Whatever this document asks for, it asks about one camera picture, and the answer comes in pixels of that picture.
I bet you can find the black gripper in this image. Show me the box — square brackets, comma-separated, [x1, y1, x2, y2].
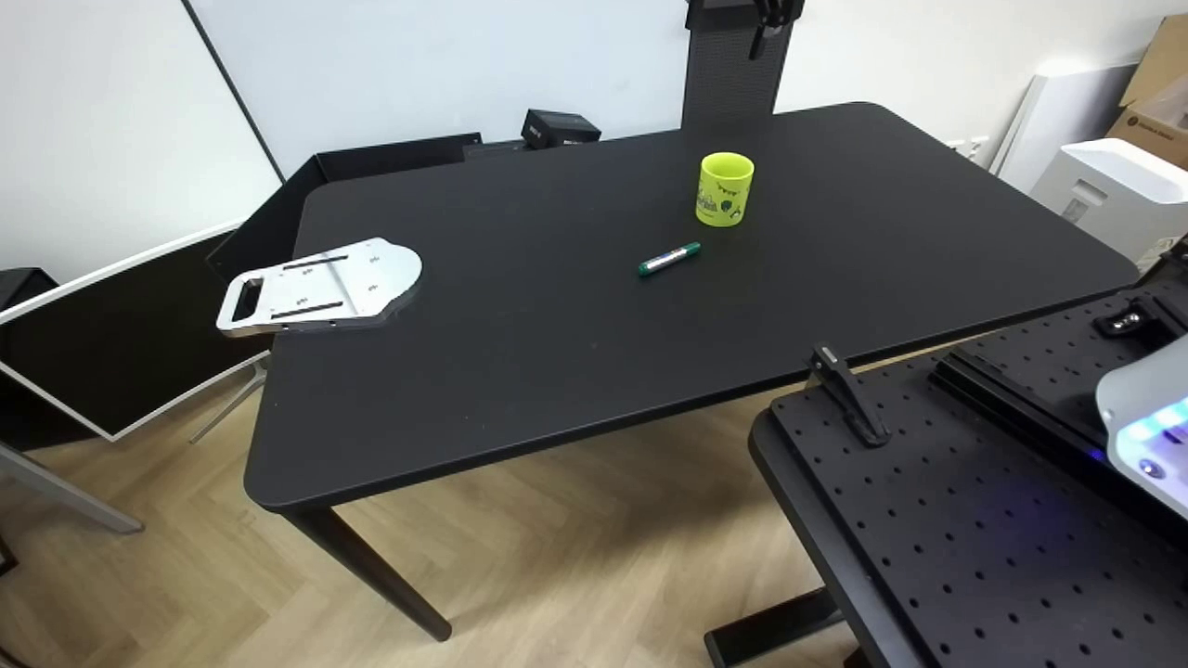
[684, 0, 810, 58]

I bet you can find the green capped white marker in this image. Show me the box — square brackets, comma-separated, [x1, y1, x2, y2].
[635, 236, 705, 283]

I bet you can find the yellow-green plastic cup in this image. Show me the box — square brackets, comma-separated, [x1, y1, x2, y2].
[689, 149, 756, 229]

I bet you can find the black vertical column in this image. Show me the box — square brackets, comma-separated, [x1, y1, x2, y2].
[678, 0, 798, 132]

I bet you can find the small black box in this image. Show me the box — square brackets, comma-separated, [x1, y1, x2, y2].
[520, 109, 606, 152]

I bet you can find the white leaning board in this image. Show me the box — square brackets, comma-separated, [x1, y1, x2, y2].
[988, 58, 1144, 198]

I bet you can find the large whiteboard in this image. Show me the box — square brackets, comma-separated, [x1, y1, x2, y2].
[180, 0, 697, 181]

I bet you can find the black clamp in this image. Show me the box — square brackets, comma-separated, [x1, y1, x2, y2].
[804, 340, 890, 454]

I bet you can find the white box appliance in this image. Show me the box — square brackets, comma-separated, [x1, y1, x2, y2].
[1027, 132, 1188, 270]

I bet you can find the brown cardboard box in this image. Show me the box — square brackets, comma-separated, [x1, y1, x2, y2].
[1107, 12, 1188, 171]

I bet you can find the white flat mounting plate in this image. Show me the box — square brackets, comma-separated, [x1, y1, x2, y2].
[211, 233, 428, 340]

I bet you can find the black perforated breadboard table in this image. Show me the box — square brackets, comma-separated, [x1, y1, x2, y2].
[747, 290, 1188, 668]

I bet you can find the black breadboard table foot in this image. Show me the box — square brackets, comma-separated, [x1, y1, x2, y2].
[700, 585, 857, 668]

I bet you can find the black table leg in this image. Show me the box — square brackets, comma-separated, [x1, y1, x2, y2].
[279, 499, 455, 646]

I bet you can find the white-framed black monitor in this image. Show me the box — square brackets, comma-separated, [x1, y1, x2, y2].
[0, 223, 279, 444]

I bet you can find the grey metal leg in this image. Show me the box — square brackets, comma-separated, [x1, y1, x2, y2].
[0, 443, 147, 538]

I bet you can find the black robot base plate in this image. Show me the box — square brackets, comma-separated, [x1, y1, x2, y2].
[929, 290, 1188, 535]

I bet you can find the black mounting bracket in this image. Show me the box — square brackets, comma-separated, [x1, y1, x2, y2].
[1090, 290, 1188, 349]

